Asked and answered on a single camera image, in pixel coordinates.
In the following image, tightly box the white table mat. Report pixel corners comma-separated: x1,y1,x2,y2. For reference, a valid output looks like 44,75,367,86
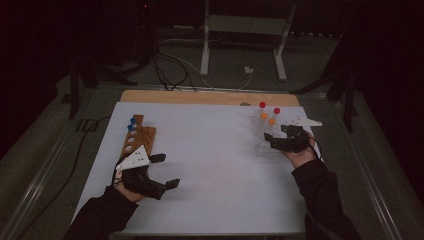
71,101,323,236

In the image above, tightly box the white cable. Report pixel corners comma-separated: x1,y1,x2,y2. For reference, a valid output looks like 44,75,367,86
158,38,254,91

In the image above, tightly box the black floor socket frame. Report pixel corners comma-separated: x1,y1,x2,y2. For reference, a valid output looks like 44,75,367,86
75,118,100,133

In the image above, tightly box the white metal stand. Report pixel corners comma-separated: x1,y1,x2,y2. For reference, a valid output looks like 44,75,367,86
199,0,298,82

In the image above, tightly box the clear acrylic test tube rack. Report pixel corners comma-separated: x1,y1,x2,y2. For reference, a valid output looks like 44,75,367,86
251,109,285,158

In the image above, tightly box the right hand-held gripper black cable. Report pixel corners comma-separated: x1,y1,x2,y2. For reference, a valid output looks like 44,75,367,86
308,131,324,162

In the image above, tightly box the person's right hand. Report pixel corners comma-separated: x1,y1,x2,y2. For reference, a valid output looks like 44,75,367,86
282,132,319,170

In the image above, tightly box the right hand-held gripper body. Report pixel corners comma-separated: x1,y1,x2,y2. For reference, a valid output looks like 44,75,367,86
279,115,323,154

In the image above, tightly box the black cable bundle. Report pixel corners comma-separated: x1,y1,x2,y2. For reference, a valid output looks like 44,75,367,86
151,49,198,93

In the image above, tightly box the metal floor rail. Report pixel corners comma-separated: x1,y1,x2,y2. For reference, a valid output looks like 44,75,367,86
0,126,73,240
329,96,406,240
96,83,329,99

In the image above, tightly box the black floor cable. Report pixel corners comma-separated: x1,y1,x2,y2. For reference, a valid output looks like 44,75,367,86
14,114,113,240

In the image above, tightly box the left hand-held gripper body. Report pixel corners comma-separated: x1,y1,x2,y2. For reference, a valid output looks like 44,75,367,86
115,144,168,201

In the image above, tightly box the wooden test tube rack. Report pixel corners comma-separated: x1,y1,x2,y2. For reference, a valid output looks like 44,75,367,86
119,114,158,162

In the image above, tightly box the person's left hand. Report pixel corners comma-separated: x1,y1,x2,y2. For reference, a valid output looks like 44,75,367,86
113,169,148,204

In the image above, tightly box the black stand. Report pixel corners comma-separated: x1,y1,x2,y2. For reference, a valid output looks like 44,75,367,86
289,29,359,133
68,56,139,120

